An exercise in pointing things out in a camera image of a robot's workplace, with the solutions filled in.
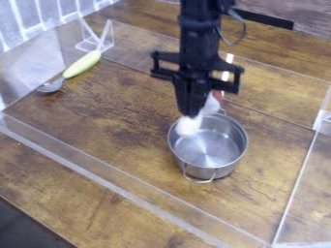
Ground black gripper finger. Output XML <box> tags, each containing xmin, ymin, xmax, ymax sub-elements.
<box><xmin>174</xmin><ymin>77</ymin><xmax>192</xmax><ymax>116</ymax></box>
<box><xmin>191</xmin><ymin>80</ymin><xmax>211</xmax><ymax>117</ymax></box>

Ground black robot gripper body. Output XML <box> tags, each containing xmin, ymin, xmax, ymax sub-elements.
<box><xmin>150</xmin><ymin>28</ymin><xmax>245</xmax><ymax>94</ymax></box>

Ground silver steel pot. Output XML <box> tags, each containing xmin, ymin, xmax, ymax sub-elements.
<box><xmin>167</xmin><ymin>113</ymin><xmax>249</xmax><ymax>184</ymax></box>

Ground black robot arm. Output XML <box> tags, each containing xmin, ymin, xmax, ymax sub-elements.
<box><xmin>150</xmin><ymin>0</ymin><xmax>245</xmax><ymax>118</ymax></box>

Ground black strip on table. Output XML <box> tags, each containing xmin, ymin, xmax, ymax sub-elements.
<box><xmin>235</xmin><ymin>9</ymin><xmax>295</xmax><ymax>30</ymax></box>

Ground clear acrylic barrier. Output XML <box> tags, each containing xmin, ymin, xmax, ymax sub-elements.
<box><xmin>0</xmin><ymin>21</ymin><xmax>331</xmax><ymax>248</ymax></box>

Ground clear acrylic triangular bracket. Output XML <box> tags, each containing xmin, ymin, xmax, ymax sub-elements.
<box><xmin>75</xmin><ymin>18</ymin><xmax>115</xmax><ymax>52</ymax></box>

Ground spoon with yellow-green handle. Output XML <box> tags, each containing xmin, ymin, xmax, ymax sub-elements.
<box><xmin>38</xmin><ymin>49</ymin><xmax>102</xmax><ymax>93</ymax></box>

